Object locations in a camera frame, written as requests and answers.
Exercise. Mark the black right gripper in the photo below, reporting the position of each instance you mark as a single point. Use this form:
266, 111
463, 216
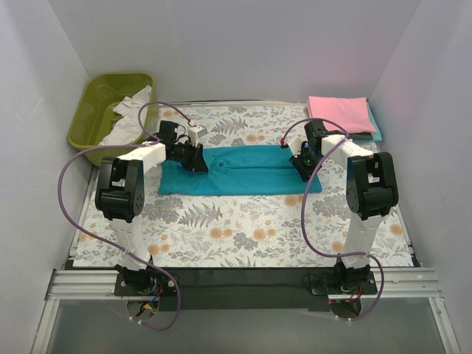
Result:
302, 164

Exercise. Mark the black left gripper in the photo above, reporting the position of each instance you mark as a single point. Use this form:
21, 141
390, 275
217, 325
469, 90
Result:
198, 158

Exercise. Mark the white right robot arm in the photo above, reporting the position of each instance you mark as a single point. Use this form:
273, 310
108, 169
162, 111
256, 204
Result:
371, 192

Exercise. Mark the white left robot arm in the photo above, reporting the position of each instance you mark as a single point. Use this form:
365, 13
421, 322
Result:
120, 195

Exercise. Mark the floral patterned table mat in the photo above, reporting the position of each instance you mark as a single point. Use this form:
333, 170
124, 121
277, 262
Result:
261, 230

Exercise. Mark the pink folded t shirt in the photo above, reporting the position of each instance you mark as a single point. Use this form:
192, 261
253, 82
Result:
350, 113

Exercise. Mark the white crumpled t shirt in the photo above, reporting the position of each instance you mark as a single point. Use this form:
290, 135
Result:
127, 128

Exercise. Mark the olive green plastic basket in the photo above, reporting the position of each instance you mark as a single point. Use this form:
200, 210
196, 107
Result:
94, 117

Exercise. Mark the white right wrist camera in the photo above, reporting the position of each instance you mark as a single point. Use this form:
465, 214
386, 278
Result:
295, 145

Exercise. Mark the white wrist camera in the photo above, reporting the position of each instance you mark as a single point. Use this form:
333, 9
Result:
193, 135
295, 145

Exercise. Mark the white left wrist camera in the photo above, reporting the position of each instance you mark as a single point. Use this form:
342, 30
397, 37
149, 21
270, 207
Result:
193, 135

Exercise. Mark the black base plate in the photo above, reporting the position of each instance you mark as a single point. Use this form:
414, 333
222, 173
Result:
167, 296

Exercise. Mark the aluminium front rail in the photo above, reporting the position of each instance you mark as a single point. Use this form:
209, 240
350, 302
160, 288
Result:
103, 284

